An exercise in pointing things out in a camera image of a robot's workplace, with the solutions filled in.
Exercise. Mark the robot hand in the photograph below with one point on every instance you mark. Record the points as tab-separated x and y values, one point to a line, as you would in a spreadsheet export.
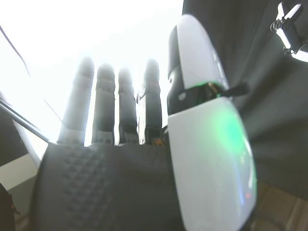
115	183

